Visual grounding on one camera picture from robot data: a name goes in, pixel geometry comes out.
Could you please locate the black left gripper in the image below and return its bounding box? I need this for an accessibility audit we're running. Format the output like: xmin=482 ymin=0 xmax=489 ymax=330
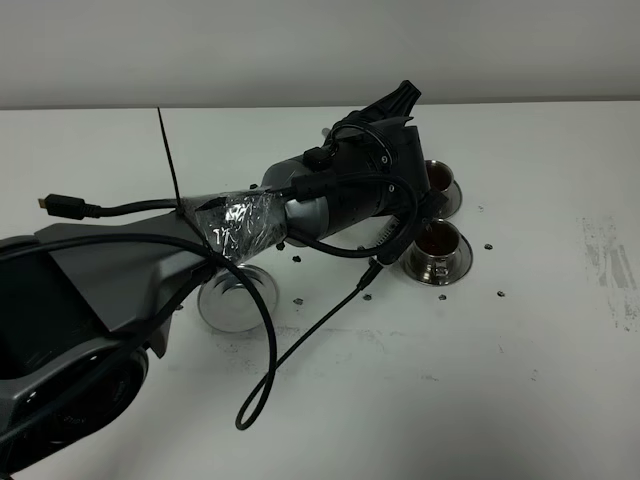
xmin=324 ymin=80 xmax=430 ymax=220

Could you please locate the stainless steel teapot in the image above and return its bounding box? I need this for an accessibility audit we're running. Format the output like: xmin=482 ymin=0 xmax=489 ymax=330
xmin=262 ymin=145 xmax=426 ymax=258

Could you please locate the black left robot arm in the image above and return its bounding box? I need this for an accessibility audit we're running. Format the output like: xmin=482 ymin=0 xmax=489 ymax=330
xmin=1 ymin=81 xmax=441 ymax=451

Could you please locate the far stainless steel teacup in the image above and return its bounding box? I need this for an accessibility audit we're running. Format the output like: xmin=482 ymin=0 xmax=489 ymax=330
xmin=425 ymin=160 xmax=459 ymax=218

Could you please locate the stainless steel teacup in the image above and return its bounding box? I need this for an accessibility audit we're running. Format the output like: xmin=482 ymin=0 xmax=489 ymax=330
xmin=408 ymin=220 xmax=461 ymax=285
xmin=425 ymin=160 xmax=459 ymax=218

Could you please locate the far stainless steel saucer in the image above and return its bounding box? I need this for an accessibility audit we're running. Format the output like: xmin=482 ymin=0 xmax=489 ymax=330
xmin=429 ymin=175 xmax=462 ymax=219

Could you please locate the stainless steel saucer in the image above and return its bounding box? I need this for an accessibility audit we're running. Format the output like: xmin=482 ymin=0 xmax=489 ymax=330
xmin=400 ymin=232 xmax=473 ymax=287
xmin=429 ymin=175 xmax=462 ymax=219

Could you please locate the near stainless steel teacup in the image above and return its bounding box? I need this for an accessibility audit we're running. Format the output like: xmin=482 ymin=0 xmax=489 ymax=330
xmin=408 ymin=220 xmax=461 ymax=285

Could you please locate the near stainless steel saucer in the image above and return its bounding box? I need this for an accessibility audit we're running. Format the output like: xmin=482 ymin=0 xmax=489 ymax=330
xmin=400 ymin=232 xmax=473 ymax=287

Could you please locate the steel teapot coaster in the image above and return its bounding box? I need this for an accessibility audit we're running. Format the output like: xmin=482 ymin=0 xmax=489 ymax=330
xmin=197 ymin=264 xmax=279 ymax=333

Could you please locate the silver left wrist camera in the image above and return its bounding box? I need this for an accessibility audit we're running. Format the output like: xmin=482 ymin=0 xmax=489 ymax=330
xmin=371 ymin=190 xmax=447 ymax=266

